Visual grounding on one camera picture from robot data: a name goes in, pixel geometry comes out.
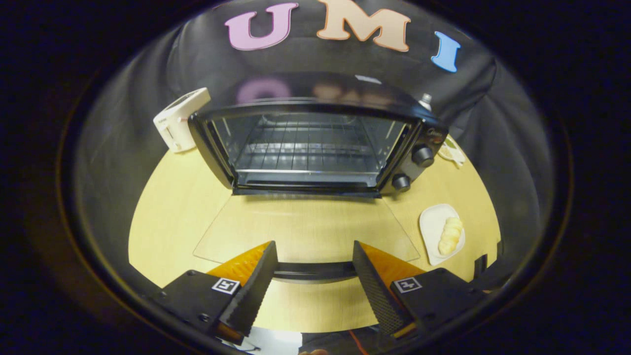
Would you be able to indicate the white box appliance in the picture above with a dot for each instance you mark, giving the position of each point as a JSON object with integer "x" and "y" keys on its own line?
{"x": 180, "y": 121}

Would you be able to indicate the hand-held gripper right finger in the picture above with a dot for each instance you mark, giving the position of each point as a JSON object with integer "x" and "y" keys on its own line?
{"x": 377, "y": 293}

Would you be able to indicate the black toaster oven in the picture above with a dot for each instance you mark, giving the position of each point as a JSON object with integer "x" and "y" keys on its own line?
{"x": 419, "y": 140}

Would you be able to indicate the white divided dish with grains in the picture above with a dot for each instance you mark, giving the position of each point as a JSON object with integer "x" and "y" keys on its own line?
{"x": 452, "y": 152}

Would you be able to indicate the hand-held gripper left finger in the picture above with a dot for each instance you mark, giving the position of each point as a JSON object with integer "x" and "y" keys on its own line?
{"x": 254, "y": 291}

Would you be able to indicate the silver bottle with pink label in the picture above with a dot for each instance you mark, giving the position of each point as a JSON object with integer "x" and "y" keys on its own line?
{"x": 425, "y": 101}

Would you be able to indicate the white square plate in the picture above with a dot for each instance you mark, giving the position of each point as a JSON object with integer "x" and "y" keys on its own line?
{"x": 431, "y": 227}

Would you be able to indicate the yellow spiral bread roll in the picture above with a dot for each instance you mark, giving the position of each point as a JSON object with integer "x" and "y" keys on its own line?
{"x": 450, "y": 236}

